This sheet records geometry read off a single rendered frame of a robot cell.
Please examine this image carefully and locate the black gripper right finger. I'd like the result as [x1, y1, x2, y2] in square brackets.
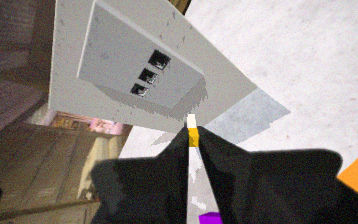
[197, 126, 343, 224]

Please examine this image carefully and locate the grey panel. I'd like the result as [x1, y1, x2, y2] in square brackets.
[49, 0, 258, 134]

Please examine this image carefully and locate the purple block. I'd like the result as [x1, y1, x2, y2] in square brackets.
[199, 212, 222, 224]

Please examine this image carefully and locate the orange square mat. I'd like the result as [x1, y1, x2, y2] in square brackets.
[337, 159, 358, 192]

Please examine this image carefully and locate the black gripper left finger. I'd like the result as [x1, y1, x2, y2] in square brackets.
[90, 127, 189, 224]

